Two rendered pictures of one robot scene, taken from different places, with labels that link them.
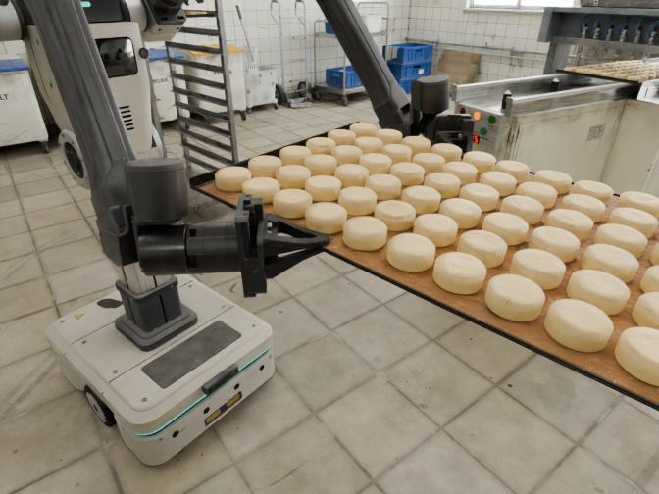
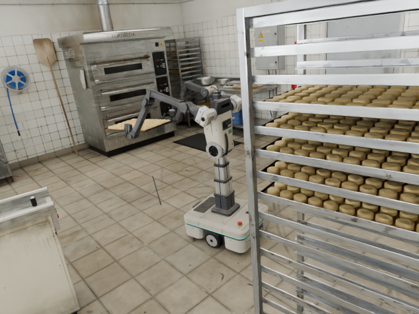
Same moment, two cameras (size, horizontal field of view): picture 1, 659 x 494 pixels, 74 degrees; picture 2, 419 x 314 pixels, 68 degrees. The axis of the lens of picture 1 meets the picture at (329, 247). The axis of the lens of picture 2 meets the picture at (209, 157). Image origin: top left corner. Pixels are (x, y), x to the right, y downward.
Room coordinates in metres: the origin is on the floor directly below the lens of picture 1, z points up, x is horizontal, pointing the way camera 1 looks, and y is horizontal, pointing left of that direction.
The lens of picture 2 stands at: (3.68, 0.37, 1.73)
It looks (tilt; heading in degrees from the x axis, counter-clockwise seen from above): 20 degrees down; 177
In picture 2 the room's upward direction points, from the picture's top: 6 degrees counter-clockwise
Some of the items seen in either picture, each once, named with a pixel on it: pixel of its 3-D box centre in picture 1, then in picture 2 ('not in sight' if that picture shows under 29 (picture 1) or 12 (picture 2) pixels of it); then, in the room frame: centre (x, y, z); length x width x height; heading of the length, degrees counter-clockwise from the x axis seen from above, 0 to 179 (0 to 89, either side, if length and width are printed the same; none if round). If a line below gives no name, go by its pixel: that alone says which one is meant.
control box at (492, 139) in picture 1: (478, 125); (52, 212); (1.80, -0.61, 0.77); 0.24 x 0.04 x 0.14; 29
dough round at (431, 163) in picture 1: (428, 164); not in sight; (0.66, -0.16, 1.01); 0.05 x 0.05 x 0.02
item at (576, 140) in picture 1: (522, 182); (5, 276); (1.97, -0.93, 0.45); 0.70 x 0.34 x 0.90; 119
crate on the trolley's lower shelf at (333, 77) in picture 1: (350, 75); not in sight; (6.04, -0.28, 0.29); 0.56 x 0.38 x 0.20; 135
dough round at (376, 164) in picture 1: (375, 164); not in sight; (0.66, -0.07, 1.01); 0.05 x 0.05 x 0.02
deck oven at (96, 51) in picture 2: not in sight; (125, 91); (-2.23, -0.76, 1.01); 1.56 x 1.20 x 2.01; 127
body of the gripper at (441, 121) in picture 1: (444, 137); not in sight; (0.83, -0.22, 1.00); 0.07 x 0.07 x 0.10; 6
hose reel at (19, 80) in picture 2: not in sight; (22, 100); (-1.71, -2.36, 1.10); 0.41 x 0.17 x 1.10; 127
